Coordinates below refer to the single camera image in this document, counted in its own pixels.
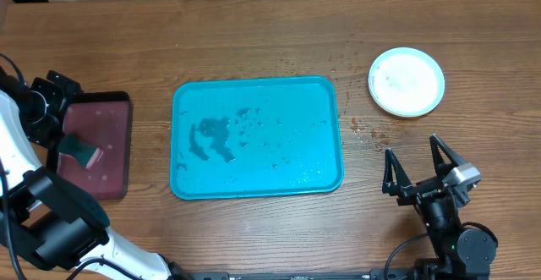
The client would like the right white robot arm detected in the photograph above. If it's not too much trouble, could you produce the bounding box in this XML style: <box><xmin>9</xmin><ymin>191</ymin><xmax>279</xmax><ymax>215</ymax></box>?
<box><xmin>382</xmin><ymin>134</ymin><xmax>499</xmax><ymax>279</ymax></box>

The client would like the green and pink sponge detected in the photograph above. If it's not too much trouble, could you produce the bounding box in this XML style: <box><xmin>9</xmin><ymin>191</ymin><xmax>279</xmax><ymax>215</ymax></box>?
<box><xmin>57</xmin><ymin>134</ymin><xmax>104</xmax><ymax>170</ymax></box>

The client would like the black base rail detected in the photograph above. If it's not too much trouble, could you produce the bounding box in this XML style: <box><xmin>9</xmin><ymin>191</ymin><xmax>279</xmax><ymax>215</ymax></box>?
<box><xmin>191</xmin><ymin>268</ymin><xmax>489</xmax><ymax>280</ymax></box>

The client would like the teal serving tray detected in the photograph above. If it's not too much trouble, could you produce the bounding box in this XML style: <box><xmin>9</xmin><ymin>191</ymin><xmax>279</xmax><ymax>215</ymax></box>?
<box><xmin>169</xmin><ymin>75</ymin><xmax>344</xmax><ymax>200</ymax></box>

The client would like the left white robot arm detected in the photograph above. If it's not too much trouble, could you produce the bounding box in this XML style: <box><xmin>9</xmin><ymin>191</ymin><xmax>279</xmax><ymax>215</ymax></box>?
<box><xmin>1</xmin><ymin>69</ymin><xmax>191</xmax><ymax>280</ymax></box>

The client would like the light blue plate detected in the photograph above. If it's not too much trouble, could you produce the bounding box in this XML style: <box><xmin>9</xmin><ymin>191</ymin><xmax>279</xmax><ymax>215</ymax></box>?
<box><xmin>367</xmin><ymin>47</ymin><xmax>445</xmax><ymax>118</ymax></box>

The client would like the black tray with red liquid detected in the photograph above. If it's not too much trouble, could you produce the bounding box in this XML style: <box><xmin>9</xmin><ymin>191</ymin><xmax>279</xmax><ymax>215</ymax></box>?
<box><xmin>46</xmin><ymin>91</ymin><xmax>133</xmax><ymax>200</ymax></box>

